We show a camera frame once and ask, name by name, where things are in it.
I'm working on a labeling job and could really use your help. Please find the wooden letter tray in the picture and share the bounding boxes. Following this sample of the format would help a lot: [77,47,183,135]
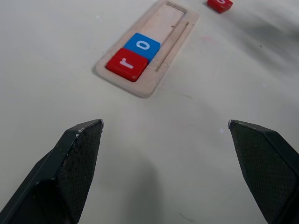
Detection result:
[95,0,200,98]

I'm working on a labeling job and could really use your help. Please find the red letter r tile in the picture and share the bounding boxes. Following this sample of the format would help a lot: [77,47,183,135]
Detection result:
[106,48,149,83]

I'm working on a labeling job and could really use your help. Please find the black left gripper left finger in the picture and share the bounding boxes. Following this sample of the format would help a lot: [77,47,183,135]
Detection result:
[0,119,105,224]

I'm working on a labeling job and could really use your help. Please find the blue letter o tile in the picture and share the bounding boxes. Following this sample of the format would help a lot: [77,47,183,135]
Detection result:
[123,32,161,64]

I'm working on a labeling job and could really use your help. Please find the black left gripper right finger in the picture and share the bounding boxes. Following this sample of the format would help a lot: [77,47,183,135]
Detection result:
[228,119,299,224]

